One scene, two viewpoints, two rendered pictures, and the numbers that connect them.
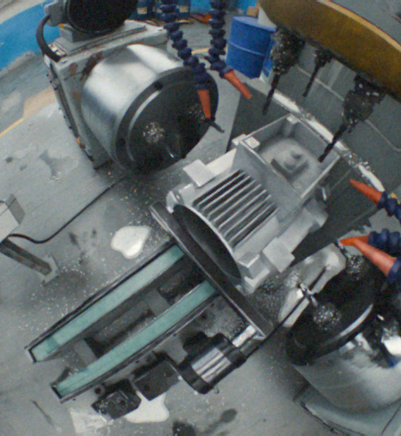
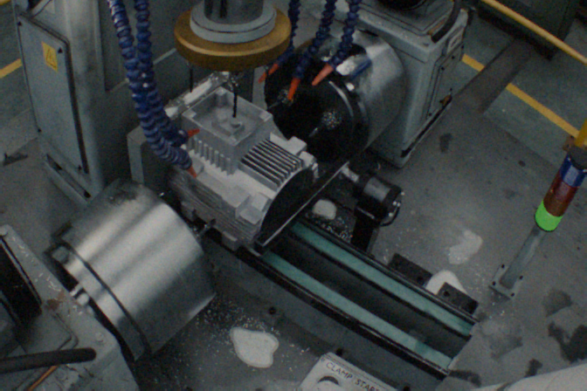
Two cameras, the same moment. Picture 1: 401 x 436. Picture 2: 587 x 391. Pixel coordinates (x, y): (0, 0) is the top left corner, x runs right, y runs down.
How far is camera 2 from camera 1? 82 cm
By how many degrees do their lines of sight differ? 53
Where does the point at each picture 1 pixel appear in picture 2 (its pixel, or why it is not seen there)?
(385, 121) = not seen: hidden behind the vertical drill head
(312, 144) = (203, 106)
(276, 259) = (298, 146)
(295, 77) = (113, 101)
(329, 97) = not seen: hidden behind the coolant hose
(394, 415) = (410, 55)
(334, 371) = (372, 106)
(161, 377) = (403, 270)
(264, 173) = (252, 137)
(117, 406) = (452, 298)
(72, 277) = not seen: outside the picture
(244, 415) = (424, 209)
